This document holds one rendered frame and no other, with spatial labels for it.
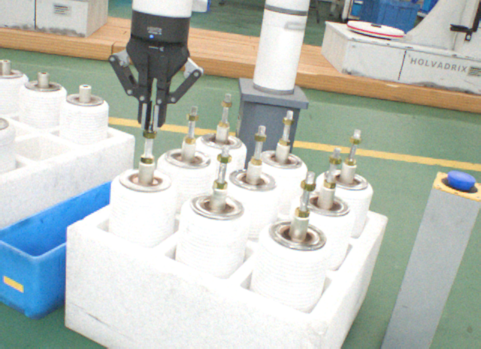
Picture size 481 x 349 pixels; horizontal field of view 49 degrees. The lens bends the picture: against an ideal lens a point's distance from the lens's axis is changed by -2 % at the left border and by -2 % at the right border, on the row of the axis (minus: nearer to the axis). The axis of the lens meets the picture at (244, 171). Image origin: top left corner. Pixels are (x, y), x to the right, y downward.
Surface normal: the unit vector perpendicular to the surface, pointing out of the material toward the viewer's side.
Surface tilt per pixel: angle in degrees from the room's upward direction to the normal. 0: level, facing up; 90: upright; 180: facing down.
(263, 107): 90
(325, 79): 90
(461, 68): 90
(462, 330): 0
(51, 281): 92
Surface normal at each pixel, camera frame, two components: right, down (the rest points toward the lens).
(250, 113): -0.68, 0.18
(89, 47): 0.05, 0.39
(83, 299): -0.43, 0.29
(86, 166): 0.87, 0.30
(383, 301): 0.15, -0.91
